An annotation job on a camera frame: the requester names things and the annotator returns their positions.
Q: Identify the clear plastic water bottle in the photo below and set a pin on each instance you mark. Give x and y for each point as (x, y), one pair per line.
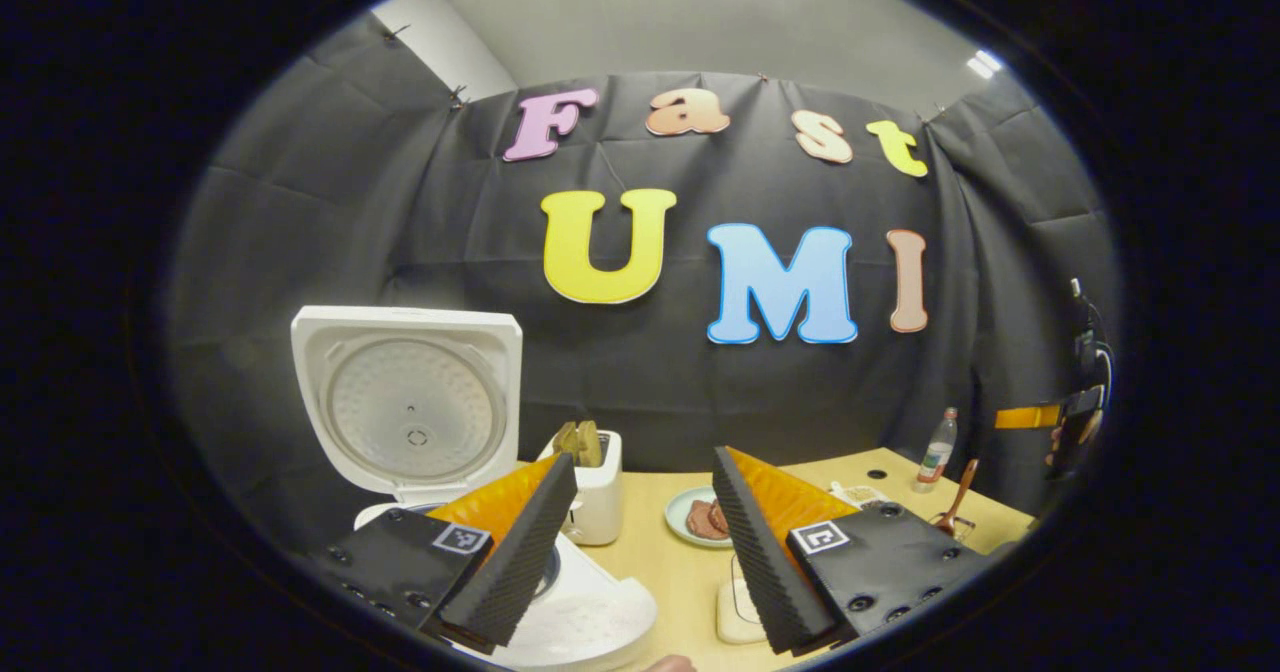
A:
(936, 457)

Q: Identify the white toaster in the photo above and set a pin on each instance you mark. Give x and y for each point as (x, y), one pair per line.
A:
(598, 502)

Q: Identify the white rice cooker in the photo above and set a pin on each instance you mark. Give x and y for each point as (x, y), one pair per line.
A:
(410, 412)

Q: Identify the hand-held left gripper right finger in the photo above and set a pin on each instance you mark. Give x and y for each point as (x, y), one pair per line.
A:
(760, 562)

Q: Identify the pale green plate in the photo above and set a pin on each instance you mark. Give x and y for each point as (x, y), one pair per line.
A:
(678, 517)

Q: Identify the white divided bean dish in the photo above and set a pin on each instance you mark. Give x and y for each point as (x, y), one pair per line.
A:
(860, 495)

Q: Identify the dark wooden spoon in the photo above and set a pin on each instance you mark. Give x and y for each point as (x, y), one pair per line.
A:
(960, 497)

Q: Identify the clear plastic rice container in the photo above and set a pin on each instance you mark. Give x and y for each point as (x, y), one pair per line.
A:
(735, 612)

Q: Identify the small ceiling light panel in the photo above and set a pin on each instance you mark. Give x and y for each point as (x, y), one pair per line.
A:
(985, 62)

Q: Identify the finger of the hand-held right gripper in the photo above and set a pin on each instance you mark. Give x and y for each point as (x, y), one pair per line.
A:
(1025, 417)

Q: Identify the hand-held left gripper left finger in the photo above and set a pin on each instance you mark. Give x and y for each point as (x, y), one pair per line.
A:
(525, 562)

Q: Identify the red meat slice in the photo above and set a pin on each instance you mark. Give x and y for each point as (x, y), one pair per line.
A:
(718, 517)
(698, 520)

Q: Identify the brown bread slice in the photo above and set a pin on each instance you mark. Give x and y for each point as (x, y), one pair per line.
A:
(590, 444)
(567, 442)

